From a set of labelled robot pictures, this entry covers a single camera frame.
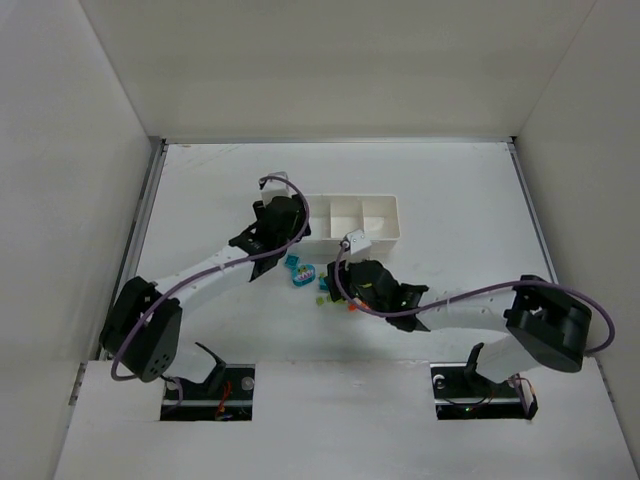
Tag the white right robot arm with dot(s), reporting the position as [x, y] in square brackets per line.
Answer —
[539, 324]

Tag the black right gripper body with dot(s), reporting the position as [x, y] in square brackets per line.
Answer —
[347, 279]

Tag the teal two-by-two brick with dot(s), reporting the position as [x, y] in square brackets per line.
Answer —
[291, 261]

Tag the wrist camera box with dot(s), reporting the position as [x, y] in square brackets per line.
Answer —
[357, 246]
[274, 187]

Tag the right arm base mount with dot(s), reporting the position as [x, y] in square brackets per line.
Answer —
[461, 393]

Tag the white three-compartment plastic bin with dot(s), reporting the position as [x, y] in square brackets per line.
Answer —
[333, 216]

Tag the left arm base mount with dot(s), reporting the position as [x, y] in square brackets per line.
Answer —
[224, 395]

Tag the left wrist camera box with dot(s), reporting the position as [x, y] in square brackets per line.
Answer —
[274, 187]

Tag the teal frog lotus brick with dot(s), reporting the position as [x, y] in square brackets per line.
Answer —
[303, 274]

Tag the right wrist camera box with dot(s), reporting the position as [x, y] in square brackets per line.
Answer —
[357, 246]

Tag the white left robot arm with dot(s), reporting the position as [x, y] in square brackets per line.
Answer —
[142, 331]

